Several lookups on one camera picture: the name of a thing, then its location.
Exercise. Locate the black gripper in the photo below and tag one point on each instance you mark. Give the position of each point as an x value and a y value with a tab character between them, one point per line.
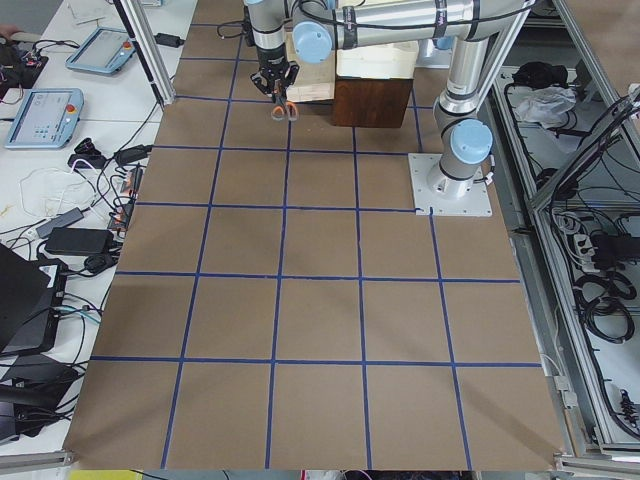
272	61

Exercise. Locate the orange grey scissors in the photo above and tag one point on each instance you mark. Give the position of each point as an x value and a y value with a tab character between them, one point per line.
283	109

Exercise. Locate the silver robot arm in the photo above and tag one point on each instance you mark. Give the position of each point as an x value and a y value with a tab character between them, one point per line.
482	32
284	34

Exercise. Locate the dark wooden drawer cabinet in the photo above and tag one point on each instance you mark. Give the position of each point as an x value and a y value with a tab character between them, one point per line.
370	103

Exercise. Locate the white foam tray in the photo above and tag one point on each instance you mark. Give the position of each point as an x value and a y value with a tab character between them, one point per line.
386	61

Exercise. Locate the upper teach pendant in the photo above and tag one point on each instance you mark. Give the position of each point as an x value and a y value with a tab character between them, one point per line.
104	52

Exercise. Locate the teach pendant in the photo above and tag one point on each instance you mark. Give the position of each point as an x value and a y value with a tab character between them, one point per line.
46	119
104	52

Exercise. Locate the lower teach pendant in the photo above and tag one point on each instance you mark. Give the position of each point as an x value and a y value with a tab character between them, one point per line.
46	119

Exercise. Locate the black power adapter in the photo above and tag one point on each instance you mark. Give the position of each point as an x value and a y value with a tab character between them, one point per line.
78	241

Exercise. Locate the white crumpled cloth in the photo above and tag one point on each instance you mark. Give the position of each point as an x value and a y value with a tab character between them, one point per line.
549	106

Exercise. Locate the black laptop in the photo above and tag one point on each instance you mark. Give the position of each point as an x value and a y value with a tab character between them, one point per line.
31	292

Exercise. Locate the aluminium frame post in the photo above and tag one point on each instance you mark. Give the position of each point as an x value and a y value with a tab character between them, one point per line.
138	28

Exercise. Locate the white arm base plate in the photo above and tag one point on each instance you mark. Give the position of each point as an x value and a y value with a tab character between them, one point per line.
436	194

